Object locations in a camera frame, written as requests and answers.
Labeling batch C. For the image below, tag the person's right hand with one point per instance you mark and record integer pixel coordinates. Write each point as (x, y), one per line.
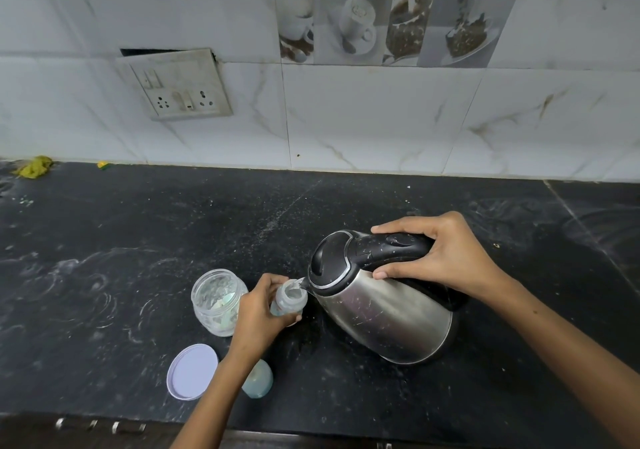
(460, 258)

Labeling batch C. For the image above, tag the person's left hand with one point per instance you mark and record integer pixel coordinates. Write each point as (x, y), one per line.
(255, 323)

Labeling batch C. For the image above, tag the clear plastic baby bottle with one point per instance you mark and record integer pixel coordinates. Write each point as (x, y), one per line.
(292, 303)

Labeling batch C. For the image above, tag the clear powder jar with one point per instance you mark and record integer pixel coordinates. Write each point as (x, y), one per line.
(212, 308)

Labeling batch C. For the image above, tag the teal-ringed bottle cap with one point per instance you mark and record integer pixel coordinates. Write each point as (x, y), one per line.
(259, 381)

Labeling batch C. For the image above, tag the lilac round jar lid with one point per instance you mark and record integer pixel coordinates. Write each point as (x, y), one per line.
(192, 371)

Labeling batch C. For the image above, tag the steel electric kettle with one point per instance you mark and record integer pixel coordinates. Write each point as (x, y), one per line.
(390, 313)

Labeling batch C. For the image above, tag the person's left forearm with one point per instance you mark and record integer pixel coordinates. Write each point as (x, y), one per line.
(210, 408)

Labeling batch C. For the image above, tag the person's right forearm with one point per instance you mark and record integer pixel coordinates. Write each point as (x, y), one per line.
(575, 363)

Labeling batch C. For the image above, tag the yellow-green cloth scrap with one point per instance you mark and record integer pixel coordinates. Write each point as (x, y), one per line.
(34, 167)

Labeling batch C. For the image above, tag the white wall switch socket plate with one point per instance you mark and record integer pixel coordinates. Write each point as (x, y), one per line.
(180, 83)

